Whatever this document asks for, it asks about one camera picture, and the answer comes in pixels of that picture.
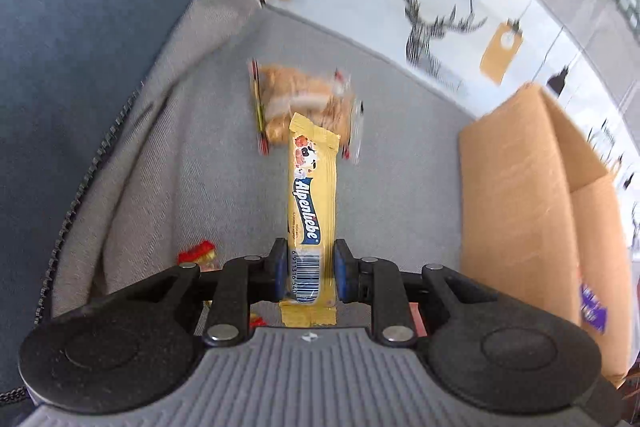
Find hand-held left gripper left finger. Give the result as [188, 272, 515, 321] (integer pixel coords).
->
[106, 238, 292, 348]

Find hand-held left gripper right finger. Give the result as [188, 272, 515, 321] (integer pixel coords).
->
[334, 239, 507, 348]

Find yellow candy stick packet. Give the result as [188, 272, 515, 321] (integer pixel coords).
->
[278, 112, 342, 328]

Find cardboard box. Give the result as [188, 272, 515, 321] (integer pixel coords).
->
[458, 82, 634, 389]

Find purple snack packet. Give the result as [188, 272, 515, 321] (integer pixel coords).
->
[578, 284, 609, 336]

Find red and yellow snack packet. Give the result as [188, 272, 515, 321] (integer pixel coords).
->
[178, 240, 220, 271]

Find flat red snack packet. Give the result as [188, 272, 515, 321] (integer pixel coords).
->
[408, 302, 430, 338]

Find clear bread packet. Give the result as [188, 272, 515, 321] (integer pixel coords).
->
[248, 58, 365, 165]

